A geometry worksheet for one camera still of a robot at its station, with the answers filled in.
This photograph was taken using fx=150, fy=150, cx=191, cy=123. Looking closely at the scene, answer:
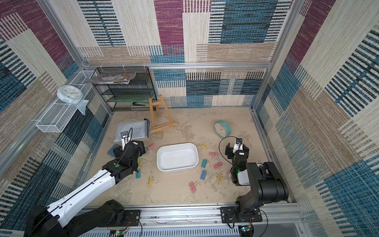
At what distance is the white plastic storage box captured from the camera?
91 centimetres

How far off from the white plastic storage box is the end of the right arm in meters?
0.19

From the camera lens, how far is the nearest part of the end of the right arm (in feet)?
2.33
